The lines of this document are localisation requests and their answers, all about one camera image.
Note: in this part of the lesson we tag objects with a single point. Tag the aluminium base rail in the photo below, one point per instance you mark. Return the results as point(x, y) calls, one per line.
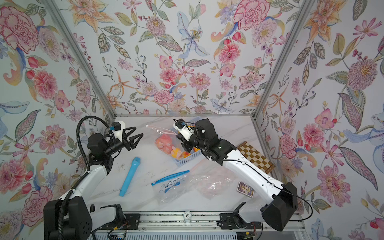
point(195, 226)

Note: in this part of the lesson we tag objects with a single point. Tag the crumpled clear pink bag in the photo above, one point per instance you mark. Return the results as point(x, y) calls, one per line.
point(210, 179)

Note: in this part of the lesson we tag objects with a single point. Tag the wooden chessboard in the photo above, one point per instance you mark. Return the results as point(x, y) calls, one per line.
point(256, 157)

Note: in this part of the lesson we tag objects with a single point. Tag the yellow peach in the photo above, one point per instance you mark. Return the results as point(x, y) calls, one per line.
point(177, 154)

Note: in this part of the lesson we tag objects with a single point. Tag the blue toy microphone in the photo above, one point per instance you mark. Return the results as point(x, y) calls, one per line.
point(134, 166)

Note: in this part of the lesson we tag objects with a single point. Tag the clear blue-zipper zip bag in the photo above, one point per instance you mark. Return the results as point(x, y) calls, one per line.
point(170, 187)

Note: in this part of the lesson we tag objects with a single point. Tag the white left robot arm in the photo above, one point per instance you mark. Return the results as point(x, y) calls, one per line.
point(69, 217)

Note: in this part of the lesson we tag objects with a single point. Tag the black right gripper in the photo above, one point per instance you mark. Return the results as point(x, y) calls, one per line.
point(186, 140)

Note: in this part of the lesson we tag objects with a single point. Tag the clear pink-zipper zip bag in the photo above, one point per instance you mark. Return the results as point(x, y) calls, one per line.
point(158, 131)

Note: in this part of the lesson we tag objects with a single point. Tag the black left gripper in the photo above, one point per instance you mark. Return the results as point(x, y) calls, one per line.
point(127, 146)

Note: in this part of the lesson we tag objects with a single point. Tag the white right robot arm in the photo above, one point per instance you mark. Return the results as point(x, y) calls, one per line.
point(276, 202)

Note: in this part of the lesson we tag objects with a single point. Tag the aluminium left corner post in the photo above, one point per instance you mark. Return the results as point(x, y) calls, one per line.
point(63, 27)

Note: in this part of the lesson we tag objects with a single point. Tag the light blue perforated basket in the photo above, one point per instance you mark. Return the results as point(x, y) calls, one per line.
point(188, 156)

